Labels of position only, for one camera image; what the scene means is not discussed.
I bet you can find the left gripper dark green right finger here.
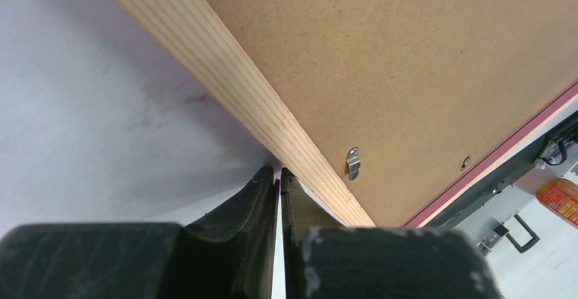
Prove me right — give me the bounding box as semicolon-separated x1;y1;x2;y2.
280;169;500;298

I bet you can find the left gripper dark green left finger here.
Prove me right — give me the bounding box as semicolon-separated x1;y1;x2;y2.
1;166;279;298

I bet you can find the light wooden picture frame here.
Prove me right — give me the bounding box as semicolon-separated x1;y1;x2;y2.
116;0;577;226

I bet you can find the brown frame backing board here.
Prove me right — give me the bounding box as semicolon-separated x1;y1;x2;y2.
207;0;577;226

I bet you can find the orange tape roll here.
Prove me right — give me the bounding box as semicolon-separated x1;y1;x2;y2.
536;177;577;228

